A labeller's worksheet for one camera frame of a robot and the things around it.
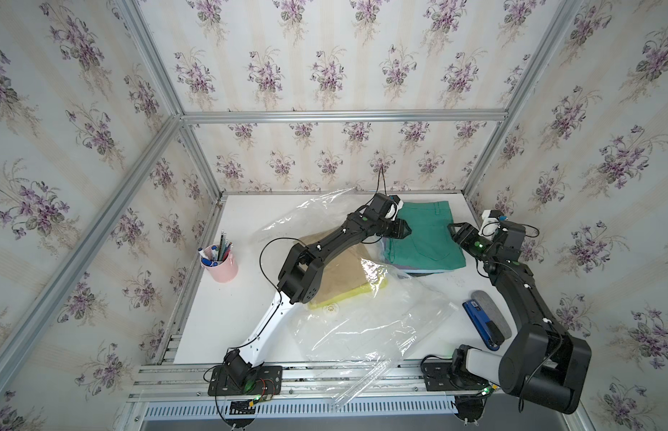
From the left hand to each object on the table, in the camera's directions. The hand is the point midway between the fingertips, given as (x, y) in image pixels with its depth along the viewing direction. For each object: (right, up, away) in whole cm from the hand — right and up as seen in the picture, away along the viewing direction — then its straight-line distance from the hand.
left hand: (405, 230), depth 95 cm
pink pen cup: (-64, -10, -7) cm, 65 cm away
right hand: (+15, +1, -11) cm, 18 cm away
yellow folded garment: (-13, -17, -13) cm, 25 cm away
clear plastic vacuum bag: (-16, -27, -9) cm, 33 cm away
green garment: (+9, -4, -2) cm, 10 cm away
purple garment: (-7, -10, -5) cm, 13 cm away
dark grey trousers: (+2, -14, -6) cm, 16 cm away
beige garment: (-22, -13, -9) cm, 27 cm away
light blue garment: (-3, -12, -7) cm, 15 cm away
